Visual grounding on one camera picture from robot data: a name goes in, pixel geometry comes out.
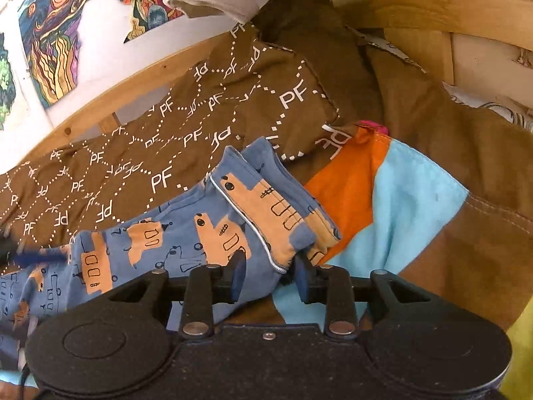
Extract wooden bed frame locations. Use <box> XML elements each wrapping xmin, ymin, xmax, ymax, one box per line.
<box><xmin>0</xmin><ymin>0</ymin><xmax>533</xmax><ymax>171</ymax></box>

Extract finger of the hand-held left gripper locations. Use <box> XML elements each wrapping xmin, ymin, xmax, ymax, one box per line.
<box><xmin>0</xmin><ymin>227</ymin><xmax>71</xmax><ymax>268</ymax></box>

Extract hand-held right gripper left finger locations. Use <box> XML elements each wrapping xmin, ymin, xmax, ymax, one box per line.
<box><xmin>107</xmin><ymin>253</ymin><xmax>250</xmax><ymax>339</ymax></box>

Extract brown patterned blanket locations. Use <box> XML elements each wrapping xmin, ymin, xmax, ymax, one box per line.
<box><xmin>0</xmin><ymin>0</ymin><xmax>533</xmax><ymax>332</ymax></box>

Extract purple and yellow wall poster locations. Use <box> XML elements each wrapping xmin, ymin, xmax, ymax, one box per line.
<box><xmin>17</xmin><ymin>0</ymin><xmax>96</xmax><ymax>110</ymax></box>

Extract green and blue wall poster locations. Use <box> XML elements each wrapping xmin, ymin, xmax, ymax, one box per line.
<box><xmin>0</xmin><ymin>32</ymin><xmax>18</xmax><ymax>131</ymax></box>

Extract striped cloth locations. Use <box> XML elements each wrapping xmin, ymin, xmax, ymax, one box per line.
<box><xmin>443</xmin><ymin>80</ymin><xmax>533</xmax><ymax>135</ymax></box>

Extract yellow-green cloth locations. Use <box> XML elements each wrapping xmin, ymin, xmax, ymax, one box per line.
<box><xmin>497</xmin><ymin>295</ymin><xmax>533</xmax><ymax>400</ymax></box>

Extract blue pants with orange print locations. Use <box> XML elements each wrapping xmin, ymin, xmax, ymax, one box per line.
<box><xmin>0</xmin><ymin>135</ymin><xmax>342</xmax><ymax>378</ymax></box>

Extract orange and light blue cloth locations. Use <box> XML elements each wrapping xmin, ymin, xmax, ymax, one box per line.
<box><xmin>272</xmin><ymin>122</ymin><xmax>470</xmax><ymax>326</ymax></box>

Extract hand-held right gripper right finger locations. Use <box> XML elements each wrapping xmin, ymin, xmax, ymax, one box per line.
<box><xmin>293</xmin><ymin>253</ymin><xmax>431</xmax><ymax>339</ymax></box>

